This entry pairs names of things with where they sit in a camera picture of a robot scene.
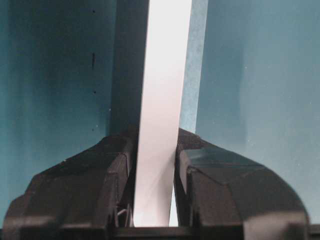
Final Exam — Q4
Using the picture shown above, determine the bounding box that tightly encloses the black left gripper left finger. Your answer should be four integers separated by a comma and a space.
2, 127, 138, 240

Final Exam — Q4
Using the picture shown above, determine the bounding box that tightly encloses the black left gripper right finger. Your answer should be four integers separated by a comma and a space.
174, 129, 309, 240

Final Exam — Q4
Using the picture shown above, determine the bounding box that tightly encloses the white wooden board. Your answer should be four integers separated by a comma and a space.
133, 0, 192, 227

